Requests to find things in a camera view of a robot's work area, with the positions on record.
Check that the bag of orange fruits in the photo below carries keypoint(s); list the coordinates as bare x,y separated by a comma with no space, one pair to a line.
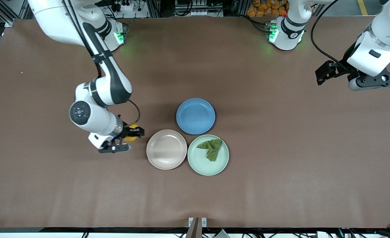
264,8

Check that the beige pink plate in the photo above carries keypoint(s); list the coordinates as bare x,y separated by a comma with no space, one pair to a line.
166,149

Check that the white power strip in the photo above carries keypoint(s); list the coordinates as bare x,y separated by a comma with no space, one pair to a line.
128,6

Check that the aluminium frame profile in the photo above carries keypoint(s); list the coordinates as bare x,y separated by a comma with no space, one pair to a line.
10,13

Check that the black electronics rack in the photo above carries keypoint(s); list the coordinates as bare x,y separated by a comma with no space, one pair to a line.
198,6

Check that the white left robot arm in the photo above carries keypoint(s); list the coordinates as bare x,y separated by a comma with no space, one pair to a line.
290,33

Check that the brown table cover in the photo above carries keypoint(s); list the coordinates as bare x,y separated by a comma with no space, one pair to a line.
280,198

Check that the blue plate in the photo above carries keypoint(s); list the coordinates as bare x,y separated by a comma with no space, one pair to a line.
195,116

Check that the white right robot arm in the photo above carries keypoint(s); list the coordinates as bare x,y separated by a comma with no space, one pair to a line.
105,89

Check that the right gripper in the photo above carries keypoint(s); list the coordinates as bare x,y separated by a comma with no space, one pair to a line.
127,131

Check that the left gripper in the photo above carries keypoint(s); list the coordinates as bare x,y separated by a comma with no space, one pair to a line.
343,68

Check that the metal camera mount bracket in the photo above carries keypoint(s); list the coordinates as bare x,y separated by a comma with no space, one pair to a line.
197,228

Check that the mint green plate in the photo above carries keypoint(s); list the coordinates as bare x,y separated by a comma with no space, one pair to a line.
201,163

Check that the green lettuce leaf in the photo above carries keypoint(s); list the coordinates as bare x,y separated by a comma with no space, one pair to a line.
212,149

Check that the yellow lemon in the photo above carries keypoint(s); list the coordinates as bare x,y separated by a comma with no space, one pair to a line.
130,139

